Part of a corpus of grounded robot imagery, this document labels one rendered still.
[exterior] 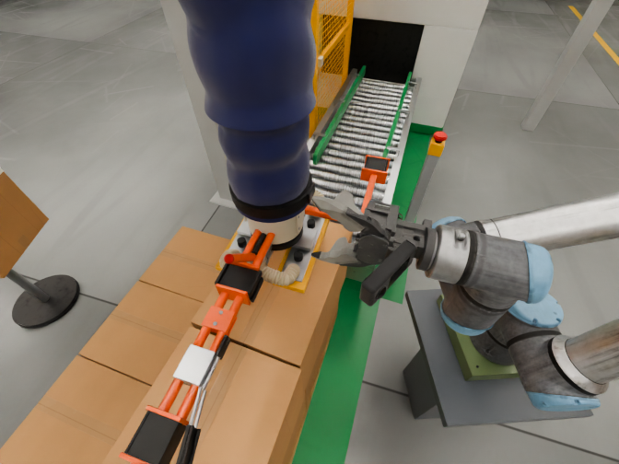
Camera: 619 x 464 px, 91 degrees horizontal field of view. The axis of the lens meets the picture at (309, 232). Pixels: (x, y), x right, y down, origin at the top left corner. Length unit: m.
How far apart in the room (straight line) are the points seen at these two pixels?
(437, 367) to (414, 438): 0.77
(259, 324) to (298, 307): 0.15
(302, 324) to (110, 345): 0.96
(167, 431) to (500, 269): 0.62
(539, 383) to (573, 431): 1.29
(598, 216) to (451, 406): 0.78
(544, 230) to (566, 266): 2.29
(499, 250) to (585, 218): 0.26
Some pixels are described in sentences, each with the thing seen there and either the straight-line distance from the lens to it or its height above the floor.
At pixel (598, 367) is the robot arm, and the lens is 1.05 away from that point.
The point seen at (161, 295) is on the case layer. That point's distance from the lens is 1.73.
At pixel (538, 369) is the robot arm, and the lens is 1.10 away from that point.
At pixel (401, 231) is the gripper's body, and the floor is 1.53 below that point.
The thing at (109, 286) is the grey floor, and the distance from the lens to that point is 2.64.
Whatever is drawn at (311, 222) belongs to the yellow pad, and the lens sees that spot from 1.02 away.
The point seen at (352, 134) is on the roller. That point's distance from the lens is 2.61.
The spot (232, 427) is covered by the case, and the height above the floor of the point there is 0.94.
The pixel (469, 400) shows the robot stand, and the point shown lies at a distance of 1.32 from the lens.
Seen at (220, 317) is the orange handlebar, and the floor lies 1.26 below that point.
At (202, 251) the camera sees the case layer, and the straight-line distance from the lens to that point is 1.82.
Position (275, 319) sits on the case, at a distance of 1.08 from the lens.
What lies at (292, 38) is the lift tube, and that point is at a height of 1.75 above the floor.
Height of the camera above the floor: 1.92
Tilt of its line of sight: 50 degrees down
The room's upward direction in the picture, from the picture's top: straight up
